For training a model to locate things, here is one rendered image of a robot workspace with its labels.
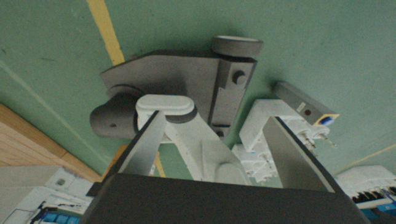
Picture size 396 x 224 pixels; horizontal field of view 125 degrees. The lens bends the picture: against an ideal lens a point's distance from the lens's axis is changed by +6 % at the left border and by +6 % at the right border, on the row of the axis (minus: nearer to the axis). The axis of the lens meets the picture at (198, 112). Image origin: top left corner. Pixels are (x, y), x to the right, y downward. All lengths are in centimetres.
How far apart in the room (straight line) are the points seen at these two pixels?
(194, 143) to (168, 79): 30
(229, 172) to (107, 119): 41
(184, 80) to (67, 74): 68
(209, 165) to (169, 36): 56
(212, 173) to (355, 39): 97
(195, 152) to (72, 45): 76
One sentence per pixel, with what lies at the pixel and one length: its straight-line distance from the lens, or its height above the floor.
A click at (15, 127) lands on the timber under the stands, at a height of 6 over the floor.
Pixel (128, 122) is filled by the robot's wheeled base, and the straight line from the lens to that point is 44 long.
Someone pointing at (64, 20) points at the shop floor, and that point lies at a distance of 82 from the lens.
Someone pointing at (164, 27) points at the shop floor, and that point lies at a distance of 62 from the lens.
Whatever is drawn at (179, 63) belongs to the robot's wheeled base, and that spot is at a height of 17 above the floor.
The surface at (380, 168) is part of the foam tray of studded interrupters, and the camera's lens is 329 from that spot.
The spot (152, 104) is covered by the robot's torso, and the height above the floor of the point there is 31.
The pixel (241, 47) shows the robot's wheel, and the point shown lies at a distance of 45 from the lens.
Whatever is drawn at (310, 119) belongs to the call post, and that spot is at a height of 29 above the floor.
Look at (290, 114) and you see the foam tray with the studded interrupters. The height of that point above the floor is 17.
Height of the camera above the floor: 61
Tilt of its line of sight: 50 degrees down
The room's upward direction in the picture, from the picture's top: 176 degrees clockwise
